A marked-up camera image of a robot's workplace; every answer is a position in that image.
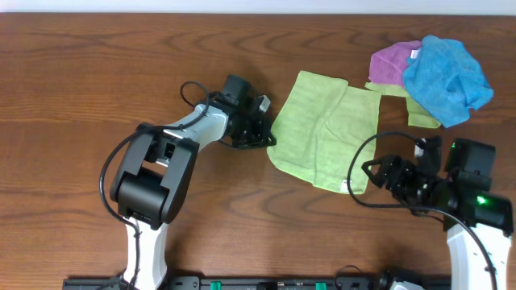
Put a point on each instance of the light green cloth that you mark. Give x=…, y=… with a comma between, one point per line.
x=320, y=128

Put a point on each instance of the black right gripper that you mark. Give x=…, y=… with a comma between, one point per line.
x=395, y=184

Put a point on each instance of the yellow-green cloth in pile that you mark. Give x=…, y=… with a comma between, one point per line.
x=417, y=116

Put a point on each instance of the purple cloth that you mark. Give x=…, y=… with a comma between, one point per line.
x=387, y=65

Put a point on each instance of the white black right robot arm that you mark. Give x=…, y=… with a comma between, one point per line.
x=479, y=224

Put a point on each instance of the blue cloth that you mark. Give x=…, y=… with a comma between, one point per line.
x=446, y=81

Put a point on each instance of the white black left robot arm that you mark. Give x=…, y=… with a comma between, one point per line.
x=150, y=185

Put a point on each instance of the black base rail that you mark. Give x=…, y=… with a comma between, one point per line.
x=195, y=283

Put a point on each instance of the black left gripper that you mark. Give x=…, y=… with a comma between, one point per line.
x=253, y=131

